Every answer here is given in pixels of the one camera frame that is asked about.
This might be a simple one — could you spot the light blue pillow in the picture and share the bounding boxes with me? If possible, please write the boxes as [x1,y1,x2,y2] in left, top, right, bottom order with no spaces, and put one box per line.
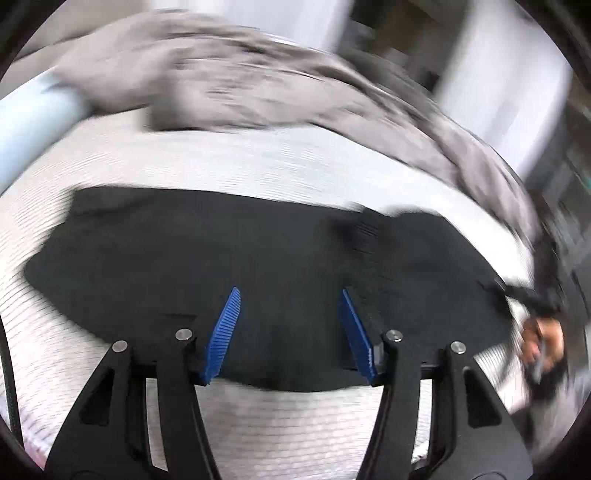
[0,71,91,191]

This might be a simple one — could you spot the black pants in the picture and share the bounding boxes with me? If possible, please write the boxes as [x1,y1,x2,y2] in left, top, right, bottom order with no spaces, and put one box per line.
[24,186,512,392]

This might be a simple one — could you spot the grey rumpled duvet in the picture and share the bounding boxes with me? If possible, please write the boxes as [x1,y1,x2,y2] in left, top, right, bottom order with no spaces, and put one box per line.
[53,10,540,243]

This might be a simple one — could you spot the white honeycomb mattress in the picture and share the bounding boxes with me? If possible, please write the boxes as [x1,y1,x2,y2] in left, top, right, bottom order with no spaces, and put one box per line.
[1,110,531,479]

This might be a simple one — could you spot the person's right hand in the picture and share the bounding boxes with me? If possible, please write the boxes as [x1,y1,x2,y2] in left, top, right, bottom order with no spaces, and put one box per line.
[520,317,565,373]

